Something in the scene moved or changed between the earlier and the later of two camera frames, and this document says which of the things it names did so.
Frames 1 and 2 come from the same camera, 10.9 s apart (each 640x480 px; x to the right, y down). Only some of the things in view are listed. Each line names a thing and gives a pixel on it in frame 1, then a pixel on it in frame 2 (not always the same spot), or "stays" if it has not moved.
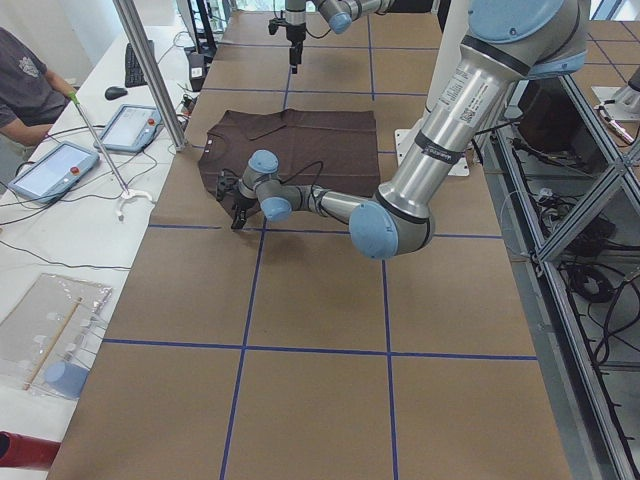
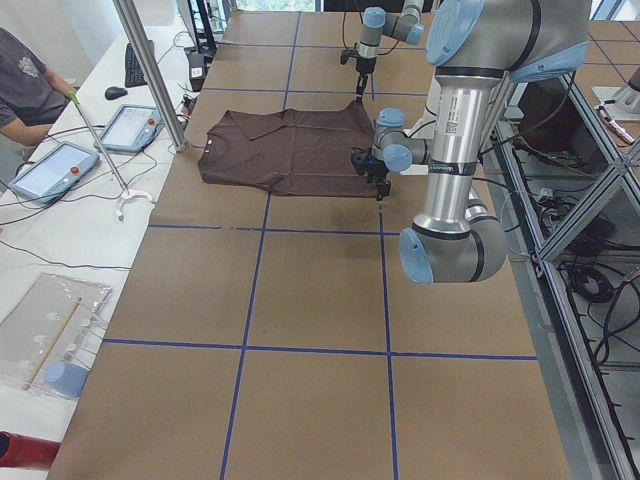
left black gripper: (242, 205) -> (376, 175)
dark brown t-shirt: (329, 149) stays
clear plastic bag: (46, 339) stays
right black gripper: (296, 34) -> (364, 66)
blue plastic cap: (66, 378) stays
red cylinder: (20, 451) stays
